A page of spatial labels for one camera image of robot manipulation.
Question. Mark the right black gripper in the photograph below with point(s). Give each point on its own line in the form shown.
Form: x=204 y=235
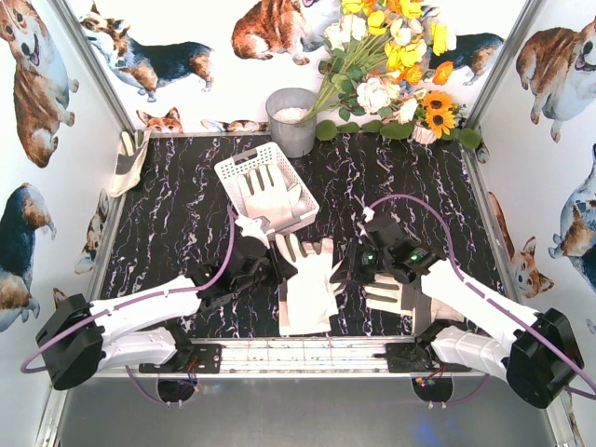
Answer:
x=356 y=259

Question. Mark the small sunflower pot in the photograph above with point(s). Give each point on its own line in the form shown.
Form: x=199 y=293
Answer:
x=437 y=117

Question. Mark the white work glove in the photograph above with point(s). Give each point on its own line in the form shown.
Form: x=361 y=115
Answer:
x=265 y=194

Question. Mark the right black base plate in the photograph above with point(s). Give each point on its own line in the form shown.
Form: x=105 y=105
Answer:
x=411 y=358

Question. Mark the white perforated storage basket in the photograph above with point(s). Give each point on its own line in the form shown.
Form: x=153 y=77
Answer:
x=234 y=175

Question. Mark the artificial flower bouquet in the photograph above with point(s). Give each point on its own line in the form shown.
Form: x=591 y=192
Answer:
x=376 y=56

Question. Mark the left back corner glove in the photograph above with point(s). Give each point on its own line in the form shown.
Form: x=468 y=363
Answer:
x=131 y=153

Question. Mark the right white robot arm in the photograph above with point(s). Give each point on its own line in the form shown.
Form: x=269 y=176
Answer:
x=536 y=353

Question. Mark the grey metal bucket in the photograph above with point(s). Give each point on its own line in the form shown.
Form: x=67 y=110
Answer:
x=291 y=128

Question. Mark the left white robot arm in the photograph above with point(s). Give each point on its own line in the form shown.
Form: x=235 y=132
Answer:
x=83 y=338

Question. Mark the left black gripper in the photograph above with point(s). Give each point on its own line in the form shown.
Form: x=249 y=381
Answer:
x=269 y=259

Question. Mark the front aluminium rail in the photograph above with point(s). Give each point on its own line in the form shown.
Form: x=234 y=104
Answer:
x=276 y=357

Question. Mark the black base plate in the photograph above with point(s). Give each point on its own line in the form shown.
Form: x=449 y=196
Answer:
x=411 y=358
x=194 y=358

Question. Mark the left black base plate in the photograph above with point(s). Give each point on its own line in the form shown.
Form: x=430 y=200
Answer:
x=194 y=358

